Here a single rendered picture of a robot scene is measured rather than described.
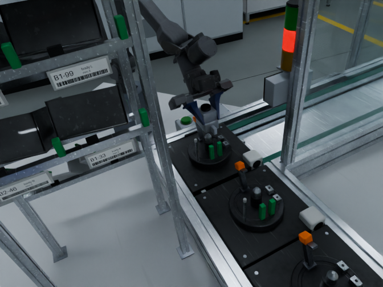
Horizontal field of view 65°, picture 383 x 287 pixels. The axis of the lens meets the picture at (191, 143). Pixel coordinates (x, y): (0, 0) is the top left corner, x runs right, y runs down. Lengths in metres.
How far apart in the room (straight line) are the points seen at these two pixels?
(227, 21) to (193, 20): 0.46
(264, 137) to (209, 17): 3.09
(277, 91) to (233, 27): 3.49
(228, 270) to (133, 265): 0.28
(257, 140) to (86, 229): 0.64
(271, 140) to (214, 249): 0.49
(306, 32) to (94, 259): 0.80
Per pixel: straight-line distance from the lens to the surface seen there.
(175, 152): 1.00
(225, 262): 0.76
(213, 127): 0.87
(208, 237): 0.80
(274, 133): 1.14
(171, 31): 0.88
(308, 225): 0.81
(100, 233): 1.00
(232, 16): 4.21
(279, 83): 0.80
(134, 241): 0.94
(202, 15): 4.04
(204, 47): 0.81
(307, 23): 0.73
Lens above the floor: 1.63
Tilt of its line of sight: 40 degrees down
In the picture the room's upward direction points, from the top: 8 degrees counter-clockwise
